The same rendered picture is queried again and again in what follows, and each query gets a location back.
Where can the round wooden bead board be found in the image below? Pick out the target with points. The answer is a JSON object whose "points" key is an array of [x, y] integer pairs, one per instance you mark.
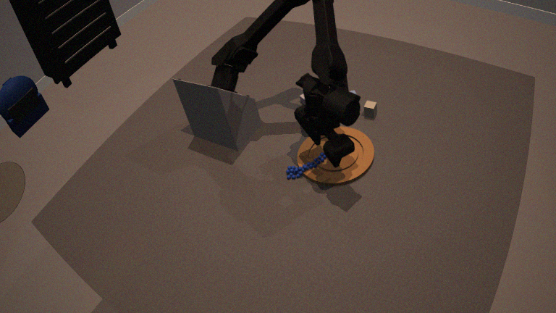
{"points": [[352, 167]]}

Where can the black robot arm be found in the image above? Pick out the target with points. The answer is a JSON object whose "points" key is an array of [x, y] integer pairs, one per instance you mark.
{"points": [[328, 93]]}

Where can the tan cube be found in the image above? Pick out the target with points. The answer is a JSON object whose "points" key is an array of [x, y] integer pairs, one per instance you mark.
{"points": [[370, 109]]}

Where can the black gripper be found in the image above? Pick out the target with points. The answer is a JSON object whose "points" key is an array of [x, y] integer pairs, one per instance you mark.
{"points": [[316, 124]]}

